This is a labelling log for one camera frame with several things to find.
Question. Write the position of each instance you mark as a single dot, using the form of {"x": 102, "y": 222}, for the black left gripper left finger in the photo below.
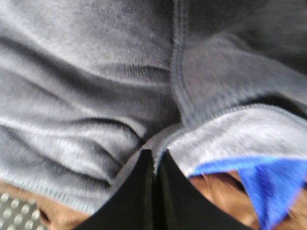
{"x": 131, "y": 207}

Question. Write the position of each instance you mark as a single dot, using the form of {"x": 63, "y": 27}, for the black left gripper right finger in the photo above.
{"x": 181, "y": 207}

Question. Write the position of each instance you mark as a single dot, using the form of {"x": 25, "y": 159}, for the grey microfibre towel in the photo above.
{"x": 86, "y": 84}

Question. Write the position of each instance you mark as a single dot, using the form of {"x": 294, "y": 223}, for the brown cloth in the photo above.
{"x": 225, "y": 190}

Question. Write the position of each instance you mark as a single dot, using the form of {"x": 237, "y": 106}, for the blue cloth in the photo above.
{"x": 272, "y": 184}

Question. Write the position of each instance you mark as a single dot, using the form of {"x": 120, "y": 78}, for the grey perforated plastic basket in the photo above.
{"x": 16, "y": 214}

